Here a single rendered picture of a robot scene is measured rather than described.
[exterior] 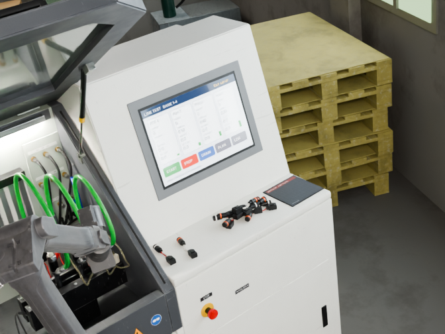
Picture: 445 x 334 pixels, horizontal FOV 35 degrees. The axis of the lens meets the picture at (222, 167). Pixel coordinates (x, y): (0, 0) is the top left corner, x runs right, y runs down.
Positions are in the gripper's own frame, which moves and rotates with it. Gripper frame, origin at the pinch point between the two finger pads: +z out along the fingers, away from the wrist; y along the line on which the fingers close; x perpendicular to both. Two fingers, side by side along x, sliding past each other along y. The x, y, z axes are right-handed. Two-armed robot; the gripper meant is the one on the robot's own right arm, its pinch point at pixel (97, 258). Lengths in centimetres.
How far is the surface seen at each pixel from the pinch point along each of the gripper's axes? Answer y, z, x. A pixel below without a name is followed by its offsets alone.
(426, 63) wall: 63, 118, -212
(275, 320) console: -33, 57, -58
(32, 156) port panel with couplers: 47, 34, 6
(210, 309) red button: -22, 35, -32
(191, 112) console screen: 42, 25, -49
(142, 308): -14.8, 22.6, -9.6
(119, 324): -16.9, 21.9, -1.5
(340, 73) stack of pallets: 77, 133, -170
